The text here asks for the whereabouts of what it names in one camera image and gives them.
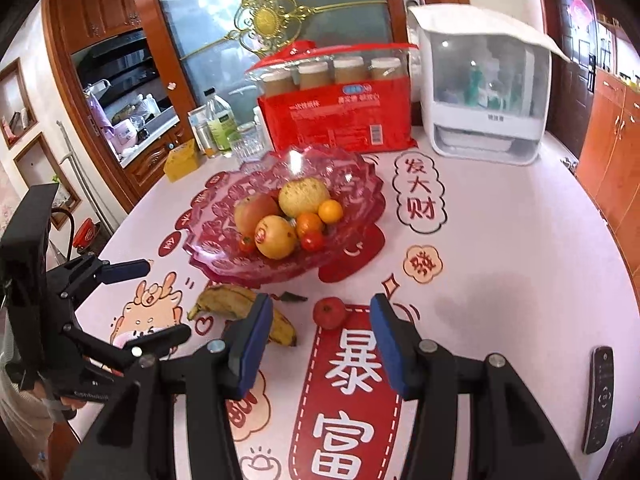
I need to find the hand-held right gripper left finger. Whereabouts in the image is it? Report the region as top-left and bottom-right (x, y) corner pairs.
(65, 292), (275, 480)

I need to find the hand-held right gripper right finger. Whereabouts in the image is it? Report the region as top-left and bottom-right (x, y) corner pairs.
(369, 293), (583, 480)

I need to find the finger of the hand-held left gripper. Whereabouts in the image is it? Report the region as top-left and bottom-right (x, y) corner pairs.
(47, 254), (153, 306)
(65, 324), (193, 368)

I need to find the small red apple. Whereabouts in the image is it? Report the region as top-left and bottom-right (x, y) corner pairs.
(313, 297), (347, 331)

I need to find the large orange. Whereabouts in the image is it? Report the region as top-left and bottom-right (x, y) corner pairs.
(254, 215), (299, 261)

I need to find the tangerine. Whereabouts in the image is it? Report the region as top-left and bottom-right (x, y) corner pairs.
(296, 212), (326, 238)
(318, 199), (345, 225)

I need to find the pink glass fruit bowl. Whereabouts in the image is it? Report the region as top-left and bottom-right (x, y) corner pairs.
(181, 143), (387, 284)

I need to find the yellow banana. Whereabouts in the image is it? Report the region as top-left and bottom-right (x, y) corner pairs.
(186, 283), (298, 348)

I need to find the red object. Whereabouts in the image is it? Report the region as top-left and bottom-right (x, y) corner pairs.
(72, 217), (98, 251)

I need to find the wooden kitchen cabinet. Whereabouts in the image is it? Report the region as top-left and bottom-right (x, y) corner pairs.
(122, 127), (193, 196)

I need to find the yellow box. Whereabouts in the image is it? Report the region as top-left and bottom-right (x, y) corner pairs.
(163, 140), (201, 183)

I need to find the red yellow apple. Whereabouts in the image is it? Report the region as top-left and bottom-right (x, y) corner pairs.
(234, 195), (281, 238)

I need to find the printed tablecloth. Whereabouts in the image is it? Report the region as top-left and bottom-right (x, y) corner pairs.
(65, 125), (640, 480)

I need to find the metal can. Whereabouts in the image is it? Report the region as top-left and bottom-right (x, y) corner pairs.
(195, 125), (216, 158)

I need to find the yellow pear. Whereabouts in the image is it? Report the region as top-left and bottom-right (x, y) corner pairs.
(278, 176), (332, 217)

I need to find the white carton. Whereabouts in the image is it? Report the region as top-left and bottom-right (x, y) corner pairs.
(187, 107), (208, 153)

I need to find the green label glass bottle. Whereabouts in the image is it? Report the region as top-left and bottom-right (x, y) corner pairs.
(204, 87), (238, 156)

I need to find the clear glass cup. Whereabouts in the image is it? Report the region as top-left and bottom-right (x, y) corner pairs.
(229, 122), (266, 162)

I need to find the black remote control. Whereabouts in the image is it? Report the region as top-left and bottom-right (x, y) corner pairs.
(581, 346), (615, 455)

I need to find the black range hood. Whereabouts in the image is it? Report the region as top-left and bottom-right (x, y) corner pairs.
(75, 30), (161, 86)

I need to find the white countertop storage cabinet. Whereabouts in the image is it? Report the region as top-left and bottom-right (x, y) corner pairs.
(406, 4), (571, 167)

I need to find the red carton with clear lid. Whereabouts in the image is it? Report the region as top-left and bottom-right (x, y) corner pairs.
(245, 40), (418, 155)

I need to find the frosted glass door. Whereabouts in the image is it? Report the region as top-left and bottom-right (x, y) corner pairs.
(127, 0), (468, 126)

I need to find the wooden sideboard cabinet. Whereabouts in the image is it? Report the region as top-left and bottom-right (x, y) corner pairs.
(575, 67), (640, 261)

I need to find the dark wooden door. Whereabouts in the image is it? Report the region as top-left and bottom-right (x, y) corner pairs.
(537, 0), (598, 158)

